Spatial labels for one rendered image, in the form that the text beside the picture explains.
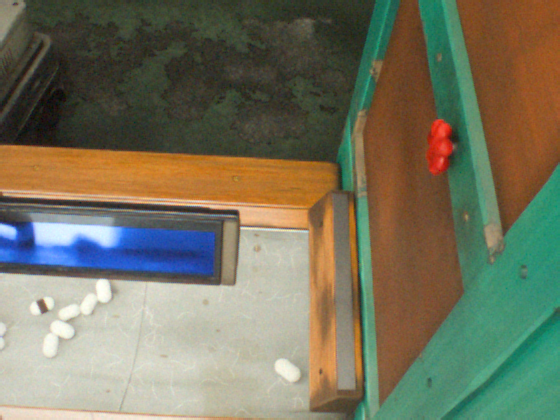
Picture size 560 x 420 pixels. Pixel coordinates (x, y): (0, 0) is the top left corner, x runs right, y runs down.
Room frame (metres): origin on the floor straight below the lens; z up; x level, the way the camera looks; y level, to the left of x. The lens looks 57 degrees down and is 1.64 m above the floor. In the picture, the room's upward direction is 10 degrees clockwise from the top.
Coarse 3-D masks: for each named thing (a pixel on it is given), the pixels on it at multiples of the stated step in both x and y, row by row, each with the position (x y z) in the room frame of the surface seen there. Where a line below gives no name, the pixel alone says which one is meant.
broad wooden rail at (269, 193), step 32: (0, 160) 0.57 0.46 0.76; (32, 160) 0.58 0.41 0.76; (64, 160) 0.59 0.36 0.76; (96, 160) 0.60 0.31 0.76; (128, 160) 0.61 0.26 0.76; (160, 160) 0.62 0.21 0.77; (192, 160) 0.63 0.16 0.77; (224, 160) 0.64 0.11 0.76; (256, 160) 0.65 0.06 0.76; (288, 160) 0.66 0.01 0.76; (32, 192) 0.52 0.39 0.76; (64, 192) 0.53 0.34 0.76; (96, 192) 0.54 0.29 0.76; (128, 192) 0.55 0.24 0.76; (160, 192) 0.56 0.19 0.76; (192, 192) 0.57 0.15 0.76; (224, 192) 0.58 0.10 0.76; (256, 192) 0.59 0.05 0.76; (288, 192) 0.60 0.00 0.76; (320, 192) 0.61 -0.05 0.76; (256, 224) 0.54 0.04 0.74; (288, 224) 0.55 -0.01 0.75
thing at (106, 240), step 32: (0, 224) 0.28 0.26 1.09; (32, 224) 0.29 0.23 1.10; (64, 224) 0.29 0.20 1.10; (96, 224) 0.30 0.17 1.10; (128, 224) 0.30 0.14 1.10; (160, 224) 0.31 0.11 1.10; (192, 224) 0.31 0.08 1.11; (224, 224) 0.32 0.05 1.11; (0, 256) 0.27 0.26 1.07; (32, 256) 0.27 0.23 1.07; (64, 256) 0.28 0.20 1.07; (96, 256) 0.28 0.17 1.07; (128, 256) 0.29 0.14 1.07; (160, 256) 0.29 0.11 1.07; (192, 256) 0.30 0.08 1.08; (224, 256) 0.30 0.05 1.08
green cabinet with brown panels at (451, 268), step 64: (384, 0) 0.67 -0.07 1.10; (448, 0) 0.48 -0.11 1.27; (512, 0) 0.38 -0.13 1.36; (384, 64) 0.64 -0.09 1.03; (448, 64) 0.41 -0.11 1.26; (512, 64) 0.34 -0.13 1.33; (384, 128) 0.56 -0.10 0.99; (512, 128) 0.30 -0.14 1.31; (384, 192) 0.48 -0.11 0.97; (448, 192) 0.34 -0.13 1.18; (512, 192) 0.27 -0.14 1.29; (384, 256) 0.41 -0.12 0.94; (448, 256) 0.29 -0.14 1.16; (512, 256) 0.21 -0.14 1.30; (384, 320) 0.34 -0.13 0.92; (448, 320) 0.23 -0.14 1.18; (512, 320) 0.18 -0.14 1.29; (384, 384) 0.27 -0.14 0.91; (448, 384) 0.18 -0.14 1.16; (512, 384) 0.15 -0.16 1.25
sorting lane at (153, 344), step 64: (256, 256) 0.49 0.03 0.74; (0, 320) 0.32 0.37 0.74; (128, 320) 0.36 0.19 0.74; (192, 320) 0.37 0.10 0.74; (256, 320) 0.39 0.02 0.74; (0, 384) 0.23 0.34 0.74; (64, 384) 0.25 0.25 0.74; (128, 384) 0.26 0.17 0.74; (192, 384) 0.28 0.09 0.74; (256, 384) 0.30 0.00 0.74
